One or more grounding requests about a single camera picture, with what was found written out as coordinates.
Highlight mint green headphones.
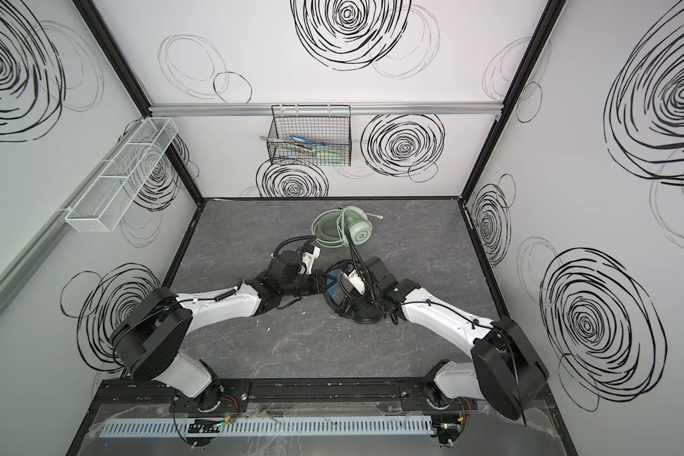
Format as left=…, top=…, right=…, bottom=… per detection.
left=311, top=205, right=384, bottom=249

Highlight white slotted cable duct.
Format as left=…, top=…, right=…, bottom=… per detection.
left=98, top=415, right=433, bottom=440

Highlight right corner frame post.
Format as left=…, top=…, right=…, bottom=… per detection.
left=460, top=0, right=566, bottom=204

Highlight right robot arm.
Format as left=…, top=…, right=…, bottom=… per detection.
left=362, top=258, right=549, bottom=420

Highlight black corner frame post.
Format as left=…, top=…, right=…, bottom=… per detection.
left=71, top=0, right=204, bottom=207

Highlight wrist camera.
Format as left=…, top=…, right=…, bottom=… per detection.
left=299, top=244, right=321, bottom=275
left=343, top=270, right=366, bottom=296

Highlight clear wall shelf bin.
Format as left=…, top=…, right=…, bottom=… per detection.
left=65, top=118, right=179, bottom=233

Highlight side wall aluminium rail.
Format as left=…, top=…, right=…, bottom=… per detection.
left=0, top=118, right=149, bottom=317

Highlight black wire basket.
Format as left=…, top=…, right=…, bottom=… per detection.
left=265, top=113, right=353, bottom=166

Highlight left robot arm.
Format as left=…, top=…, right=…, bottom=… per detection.
left=109, top=236, right=336, bottom=412

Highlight black and blue headphones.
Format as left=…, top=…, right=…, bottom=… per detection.
left=323, top=256, right=400, bottom=325

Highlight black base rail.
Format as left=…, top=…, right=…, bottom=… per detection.
left=99, top=375, right=554, bottom=414

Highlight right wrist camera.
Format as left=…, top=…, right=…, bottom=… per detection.
left=343, top=270, right=366, bottom=296

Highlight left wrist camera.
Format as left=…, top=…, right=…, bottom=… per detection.
left=299, top=244, right=321, bottom=275

